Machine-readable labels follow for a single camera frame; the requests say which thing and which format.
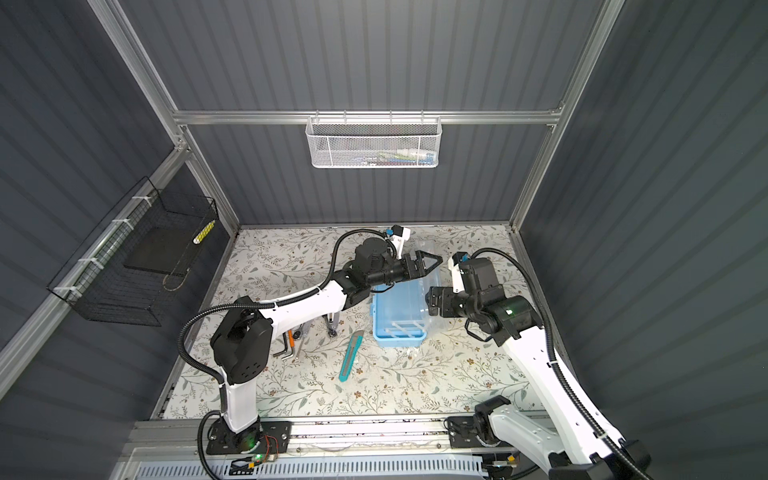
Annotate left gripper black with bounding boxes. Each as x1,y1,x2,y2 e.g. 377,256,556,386
365,249,439,289

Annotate blue plastic tool box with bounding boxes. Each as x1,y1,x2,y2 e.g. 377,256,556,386
370,267,441,348

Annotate teal utility knife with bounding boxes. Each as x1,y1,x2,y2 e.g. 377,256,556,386
338,330,364,382

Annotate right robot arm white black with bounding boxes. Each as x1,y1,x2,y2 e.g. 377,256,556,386
425,286,650,479

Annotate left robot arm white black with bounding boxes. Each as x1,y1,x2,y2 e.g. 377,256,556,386
210,227,443,434

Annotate markers in white basket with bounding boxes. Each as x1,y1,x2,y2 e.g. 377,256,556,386
355,148,438,167

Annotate yellow green marker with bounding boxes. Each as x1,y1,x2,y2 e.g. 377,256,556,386
192,220,216,245

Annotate black pad in basket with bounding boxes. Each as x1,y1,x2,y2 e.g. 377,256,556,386
123,227,202,277

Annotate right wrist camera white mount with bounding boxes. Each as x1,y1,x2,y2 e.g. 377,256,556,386
449,251,500,294

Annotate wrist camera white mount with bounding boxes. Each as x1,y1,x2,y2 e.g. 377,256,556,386
386,225,411,259
449,251,500,294

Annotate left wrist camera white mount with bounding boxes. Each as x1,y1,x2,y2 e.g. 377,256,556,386
386,225,411,259

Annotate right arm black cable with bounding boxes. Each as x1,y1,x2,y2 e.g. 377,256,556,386
470,247,655,480

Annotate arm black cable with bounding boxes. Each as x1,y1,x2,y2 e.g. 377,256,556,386
470,247,655,480
178,227,397,480

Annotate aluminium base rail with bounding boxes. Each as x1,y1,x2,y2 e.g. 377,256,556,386
110,410,631,480

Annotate white wire mesh basket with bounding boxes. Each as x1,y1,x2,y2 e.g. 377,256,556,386
305,119,443,169

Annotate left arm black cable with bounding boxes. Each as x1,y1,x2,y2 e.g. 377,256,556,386
178,227,397,480

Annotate black wire basket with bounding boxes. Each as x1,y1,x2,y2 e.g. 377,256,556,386
48,180,219,327

